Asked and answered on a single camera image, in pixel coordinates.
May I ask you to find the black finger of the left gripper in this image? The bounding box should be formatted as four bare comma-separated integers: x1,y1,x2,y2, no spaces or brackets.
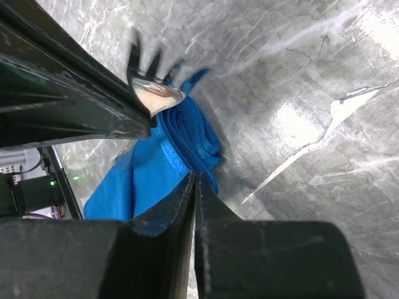
1,1,151,146

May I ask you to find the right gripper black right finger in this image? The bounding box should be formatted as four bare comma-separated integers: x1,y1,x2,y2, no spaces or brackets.
195,175,365,298

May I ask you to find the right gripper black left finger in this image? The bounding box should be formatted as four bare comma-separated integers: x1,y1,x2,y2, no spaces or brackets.
1,173,195,298

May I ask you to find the silver fork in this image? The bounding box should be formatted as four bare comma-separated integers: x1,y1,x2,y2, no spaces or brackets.
127,27,186,118

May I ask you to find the blue cloth napkin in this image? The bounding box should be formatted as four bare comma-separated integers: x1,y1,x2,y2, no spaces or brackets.
83,69,221,222

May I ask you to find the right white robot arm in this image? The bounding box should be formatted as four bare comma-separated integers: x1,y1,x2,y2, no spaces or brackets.
1,173,365,298

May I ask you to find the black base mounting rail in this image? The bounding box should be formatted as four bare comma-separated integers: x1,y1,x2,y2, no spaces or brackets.
41,146,83,219

